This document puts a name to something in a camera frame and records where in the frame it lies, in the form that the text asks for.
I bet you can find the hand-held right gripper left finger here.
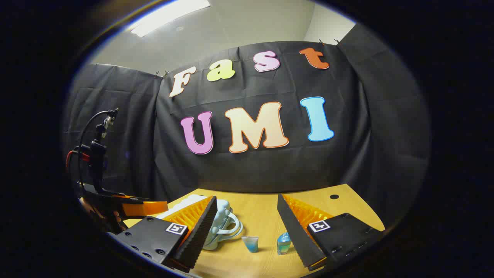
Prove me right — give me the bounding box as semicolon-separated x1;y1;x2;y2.
112;196;218;273

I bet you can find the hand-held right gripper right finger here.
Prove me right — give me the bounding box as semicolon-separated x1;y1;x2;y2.
277;194;386;271

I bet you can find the blue green skincare bottle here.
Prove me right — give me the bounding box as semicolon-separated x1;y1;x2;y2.
276;232;292;255

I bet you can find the light blue suitcase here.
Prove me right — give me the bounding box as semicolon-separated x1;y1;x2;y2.
156;194;244;251

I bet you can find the white blue skincare tube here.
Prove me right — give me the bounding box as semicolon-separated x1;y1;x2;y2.
241;236;259;253

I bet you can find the black cable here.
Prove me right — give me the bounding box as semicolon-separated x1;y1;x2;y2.
77;110;116;186

